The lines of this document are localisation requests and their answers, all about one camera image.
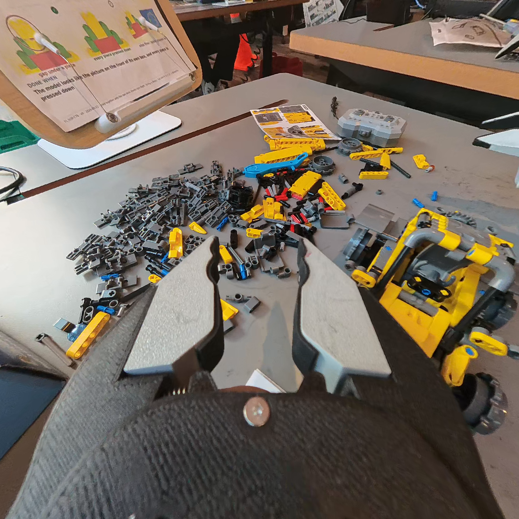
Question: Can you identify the long yellow toy brick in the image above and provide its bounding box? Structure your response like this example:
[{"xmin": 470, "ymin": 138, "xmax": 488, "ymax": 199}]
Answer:
[{"xmin": 65, "ymin": 312, "xmax": 112, "ymax": 360}]

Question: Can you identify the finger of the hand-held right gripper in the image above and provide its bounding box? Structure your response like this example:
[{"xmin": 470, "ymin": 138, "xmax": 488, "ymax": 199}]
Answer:
[
  {"xmin": 481, "ymin": 111, "xmax": 519, "ymax": 130},
  {"xmin": 473, "ymin": 128, "xmax": 519, "ymax": 159}
]

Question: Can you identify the blue curved toy panel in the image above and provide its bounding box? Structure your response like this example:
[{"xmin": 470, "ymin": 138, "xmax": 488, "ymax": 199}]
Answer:
[{"xmin": 244, "ymin": 158, "xmax": 287, "ymax": 181}]

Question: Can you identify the wooden background table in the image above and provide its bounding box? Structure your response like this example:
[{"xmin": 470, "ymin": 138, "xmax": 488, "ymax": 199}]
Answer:
[{"xmin": 290, "ymin": 16, "xmax": 519, "ymax": 102}]

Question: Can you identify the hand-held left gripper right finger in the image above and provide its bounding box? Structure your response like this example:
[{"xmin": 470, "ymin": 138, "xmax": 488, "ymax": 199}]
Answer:
[{"xmin": 292, "ymin": 238, "xmax": 391, "ymax": 394}]

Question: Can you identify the blue cardboard box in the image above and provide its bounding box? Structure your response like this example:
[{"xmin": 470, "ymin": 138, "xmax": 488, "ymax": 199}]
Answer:
[{"xmin": 0, "ymin": 329, "xmax": 67, "ymax": 463}]

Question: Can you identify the long thin yellow toy beam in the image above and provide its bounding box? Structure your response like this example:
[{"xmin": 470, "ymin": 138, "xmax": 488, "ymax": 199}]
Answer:
[{"xmin": 351, "ymin": 146, "xmax": 404, "ymax": 159}]

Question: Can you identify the pile of loose toy bricks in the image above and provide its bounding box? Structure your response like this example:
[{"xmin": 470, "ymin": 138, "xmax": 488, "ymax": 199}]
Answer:
[{"xmin": 37, "ymin": 158, "xmax": 357, "ymax": 361}]

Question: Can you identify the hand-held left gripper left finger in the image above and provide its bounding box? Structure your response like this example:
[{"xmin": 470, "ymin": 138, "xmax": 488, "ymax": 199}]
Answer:
[{"xmin": 124, "ymin": 237, "xmax": 224, "ymax": 382}]

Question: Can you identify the grey toy battery hub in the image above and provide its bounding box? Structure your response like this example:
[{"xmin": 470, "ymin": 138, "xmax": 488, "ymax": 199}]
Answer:
[{"xmin": 337, "ymin": 108, "xmax": 408, "ymax": 148}]

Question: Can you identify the clipboard with instruction sheet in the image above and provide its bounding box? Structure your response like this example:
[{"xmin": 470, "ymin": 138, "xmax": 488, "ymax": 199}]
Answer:
[{"xmin": 0, "ymin": 0, "xmax": 203, "ymax": 151}]

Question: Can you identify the green box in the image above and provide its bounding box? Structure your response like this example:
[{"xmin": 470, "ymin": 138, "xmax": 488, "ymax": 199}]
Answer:
[{"xmin": 0, "ymin": 120, "xmax": 39, "ymax": 155}]

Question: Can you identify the grey desk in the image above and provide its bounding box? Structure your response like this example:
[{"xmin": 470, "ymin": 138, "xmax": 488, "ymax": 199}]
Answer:
[{"xmin": 0, "ymin": 73, "xmax": 519, "ymax": 519}]

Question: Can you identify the yellow toy brick vehicle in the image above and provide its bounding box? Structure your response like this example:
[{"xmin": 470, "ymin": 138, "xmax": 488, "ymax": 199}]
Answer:
[{"xmin": 341, "ymin": 207, "xmax": 519, "ymax": 436}]

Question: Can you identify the yellow striped leaflet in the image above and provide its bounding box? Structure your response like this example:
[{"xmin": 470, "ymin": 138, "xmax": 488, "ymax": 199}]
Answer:
[{"xmin": 250, "ymin": 104, "xmax": 341, "ymax": 140}]

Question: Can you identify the orange cone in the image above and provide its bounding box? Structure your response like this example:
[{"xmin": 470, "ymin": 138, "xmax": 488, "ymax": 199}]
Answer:
[{"xmin": 234, "ymin": 33, "xmax": 256, "ymax": 72}]

